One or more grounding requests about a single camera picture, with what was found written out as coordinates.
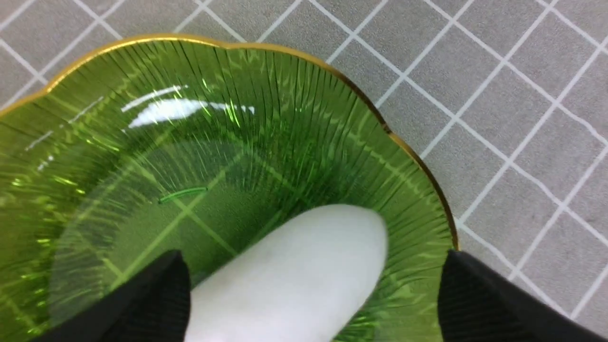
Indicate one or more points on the green glass plate gold rim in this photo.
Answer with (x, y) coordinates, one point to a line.
(176, 142)

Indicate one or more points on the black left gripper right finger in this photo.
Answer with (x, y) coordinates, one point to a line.
(477, 304)

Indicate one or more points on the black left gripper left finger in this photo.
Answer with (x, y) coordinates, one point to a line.
(153, 306)

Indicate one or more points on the white radish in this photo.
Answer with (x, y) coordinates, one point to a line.
(303, 282)

